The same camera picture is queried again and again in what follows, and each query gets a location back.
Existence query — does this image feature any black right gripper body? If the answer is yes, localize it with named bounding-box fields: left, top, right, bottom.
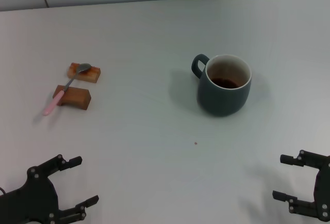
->
left=312, top=162, right=330, bottom=221

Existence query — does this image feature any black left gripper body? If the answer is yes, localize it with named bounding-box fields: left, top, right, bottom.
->
left=0, top=173, right=62, bottom=224

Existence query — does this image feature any pink handled metal spoon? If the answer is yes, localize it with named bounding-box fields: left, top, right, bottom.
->
left=42, top=63, right=92, bottom=117

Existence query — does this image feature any dark grey ceramic mug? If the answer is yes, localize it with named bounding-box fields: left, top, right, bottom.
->
left=191, top=54, right=252, bottom=117

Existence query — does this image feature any dark brown wooden block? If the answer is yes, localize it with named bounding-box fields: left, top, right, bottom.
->
left=53, top=85, right=92, bottom=110

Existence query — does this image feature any light stained wooden block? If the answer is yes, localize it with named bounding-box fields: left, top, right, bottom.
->
left=67, top=62, right=102, bottom=84

